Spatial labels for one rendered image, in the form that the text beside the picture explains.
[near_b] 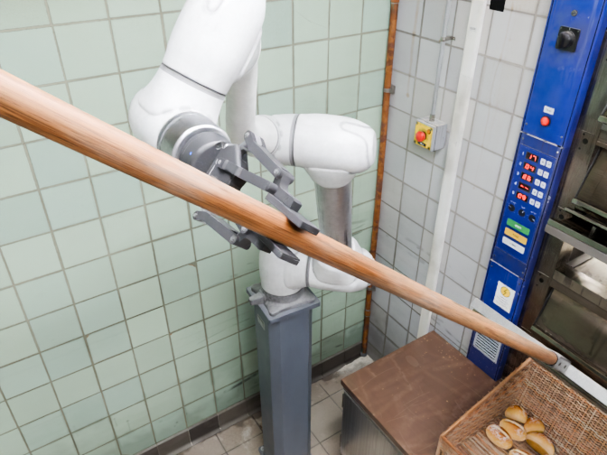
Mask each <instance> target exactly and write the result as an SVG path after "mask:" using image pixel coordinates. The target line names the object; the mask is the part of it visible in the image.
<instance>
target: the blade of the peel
mask: <svg viewBox="0 0 607 455"><path fill-rule="evenodd" d="M471 306H472V307H473V308H474V309H475V310H476V311H478V312H479V313H481V314H482V315H483V316H485V317H486V318H488V319H489V320H492V321H494V322H496V323H498V324H499V325H501V326H503V327H505V328H507V329H508V330H511V331H513V332H515V333H517V334H519V335H520V336H522V337H524V338H526V339H529V340H531V341H533V342H535V343H537V344H538V345H540V346H541V347H543V348H546V347H545V346H544V345H542V344H541V343H539V342H538V341H537V340H535V339H533V338H532V337H531V336H529V335H528V334H527V333H526V332H525V331H523V330H521V329H520V328H519V327H517V326H516V325H514V324H513V323H512V322H510V321H509V320H507V319H505V318H504V317H503V316H501V315H500V314H498V313H497V312H496V311H494V310H493V309H492V308H491V307H489V306H488V305H486V304H485V303H484V302H482V301H480V300H479V299H478V298H475V300H474V301H473V302H472V304H471ZM546 349H548V348H546ZM563 374H564V375H565V376H567V377H568V378H570V379H571V380H572V381H574V382H575V383H577V384H578V385H579V386H580V387H582V388H583V389H584V390H585V391H587V392H588V393H590V394H591V395H593V396H594V397H595V398H597V399H598V400H599V401H601V402H602V403H604V404H605V405H607V390H605V389H604V388H603V387H601V386H600V385H598V384H596V383H595V382H594V381H593V380H592V379H590V378H589V377H588V376H586V375H584V374H583V373H582V372H580V371H579V370H577V369H576V368H575V367H573V366H571V365H570V366H569V367H568V369H567V370H566V371H565V372H564V373H563Z"/></svg>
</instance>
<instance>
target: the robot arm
mask: <svg viewBox="0 0 607 455"><path fill-rule="evenodd" d="M265 12H266V0H186V2H185V4H184V6H183V8H182V10H181V12H180V14H179V17H178V19H177V21H176V23H175V26H174V27H173V31H172V33H171V36H170V39H169V41H168V44H167V48H166V52H165V54H164V57H163V61H162V63H161V66H160V68H159V70H158V71H157V72H156V74H155V75H154V77H153V79H152V80H151V81H150V83H149V84H148V85H147V86H145V87H144V88H142V89H140V90H139V91H138V92H137V93H136V94H135V95H134V97H133V98H132V100H131V102H130V105H129V109H128V121H129V124H130V127H131V130H132V132H133V134H134V136H135V138H136V139H138V140H140V141H142V142H144V143H146V144H149V145H151V146H152V147H154V148H156V149H158V150H160V151H162V152H164V153H167V154H168V155H170V156H172V157H173V158H175V159H177V160H179V161H181V162H183V163H186V164H188V165H190V166H191V167H193V168H195V169H197V170H199V171H201V172H203V173H205V174H207V175H209V176H210V177H212V178H214V179H216V180H218V181H221V182H223V183H225V184H227V185H229V186H230V187H232V188H234V189H235V190H238V191H240V190H241V188H242V187H243V186H244V185H245V184H246V182H248V183H250V184H252V185H254V186H256V187H258V188H259V189H261V190H264V191H266V192H268V193H267V195H266V197H265V199H266V200H267V201H268V202H269V203H271V204H272V205H273V206H274V207H275V208H277V209H278V210H279V211H280V212H281V213H283V214H284V215H285V216H286V217H287V218H289V219H290V220H291V221H292V222H293V223H295V224H296V226H298V227H299V228H301V229H303V230H305V231H307V232H309V233H311V234H313V235H315V236H317V235H318V234H319V232H320V233H322V234H324V235H325V236H327V237H330V238H332V239H334V240H336V241H337V242H339V243H341V244H343V245H345V246H347V247H349V248H351V249H353V250H355V251H357V252H359V253H361V254H363V255H365V256H367V257H369V258H371V259H372V260H374V258H373V257H372V255H371V254H370V253H369V252H368V251H367V250H366V249H364V248H361V247H360V246H359V244H358V242H357V241H356V239H355V238H354V237H352V236H351V209H352V197H351V180H352V179H353V178H354V177H355V175H356V173H361V172H364V171H366V170H367V169H369V168H370V166H371V165H372V164H373V163H374V161H375V158H376V149H377V139H376V133H375V132H374V130H373V129H371V127H370V126H369V125H366V124H364V123H362V122H360V121H359V120H356V119H354V118H350V117H346V116H336V115H327V114H282V115H272V116H268V115H257V116H256V104H257V61H258V58H259V55H260V51H261V41H260V39H261V35H262V28H261V27H262V24H263V22H264V19H265ZM225 97H226V118H225V120H226V131H227V133H226V132H225V131H224V130H222V129H221V128H220V127H219V126H217V122H218V118H219V112H220V109H221V106H222V103H223V101H224V99H225ZM247 156H250V157H253V158H255V159H258V160H259V161H260V162H261V163H262V164H263V165H264V166H265V167H266V169H267V170H268V171H269V172H270V173H271V174H272V175H273V176H274V177H275V178H274V180H273V182H271V181H268V180H266V179H264V178H262V177H260V176H258V175H256V174H254V173H253V172H249V171H248V160H247ZM284 165H288V166H294V167H301V168H304V169H305V171H306V172H307V173H308V174H309V176H310V177H311V179H312V180H313V181H314V188H315V197H316V206H317V215H318V224H319V228H318V227H316V226H315V225H314V224H313V223H311V222H310V221H309V220H308V219H306V218H305V217H304V216H302V215H301V214H300V213H299V212H298V211H299V209H300V208H301V207H302V203H301V201H300V200H298V199H297V198H295V197H294V196H293V195H292V194H290V193H289V192H288V186H289V185H290V184H292V183H293V182H294V176H293V174H292V173H290V172H289V171H288V170H287V169H286V168H285V167H284ZM192 218H193V219H194V220H197V221H199V222H200V223H203V224H205V225H208V226H210V227H211V228H212V229H213V230H215V231H216V232H217V233H218V234H220V235H221V236H222V237H223V238H225V239H226V240H227V241H228V242H229V243H231V244H232V245H234V246H238V247H240V248H243V249H245V250H248V249H249V248H250V247H251V243H253V244H254V245H255V247H256V248H257V249H258V250H260V252H259V274H260V280H261V283H255V284H252V285H251V291H252V292H253V293H255V294H254V295H253V296H251V297H249V298H248V301H249V304H250V305H257V304H262V303H263V304H264V305H265V306H266V308H267V310H268V314H269V315H270V316H272V317H275V316H277V315H278V314H279V313H281V312H284V311H288V310H291V309H292V308H295V307H298V306H300V305H303V304H306V303H311V302H314V301H315V296H314V295H313V294H312V293H310V292H309V291H308V290H307V289H306V288H305V287H312V288H316V289H321V290H326V291H333V292H342V293H353V292H357V291H361V290H364V289H366V288H367V287H368V286H370V284H369V283H366V282H364V281H361V280H360V279H358V278H356V277H354V276H351V275H349V274H346V273H344V272H342V271H340V270H338V269H336V268H333V267H331V266H329V265H327V264H324V263H322V262H320V261H318V260H315V259H313V258H311V257H310V256H308V255H304V254H302V253H300V252H298V251H295V250H293V249H292V248H290V247H287V246H284V245H282V244H280V243H277V242H276V241H274V240H272V239H269V238H267V237H264V236H262V235H259V234H258V233H256V232H254V231H252V230H249V229H247V228H245V227H242V226H240V225H238V224H236V223H235V224H236V226H237V227H238V229H239V231H240V232H238V231H237V230H236V229H235V228H233V227H232V226H231V225H230V224H228V223H227V222H226V221H225V220H223V219H222V218H218V215H216V214H213V213H211V212H209V211H207V210H206V209H201V211H198V210H197V211H195V212H194V213H193V216H192ZM374 261H375V260H374Z"/></svg>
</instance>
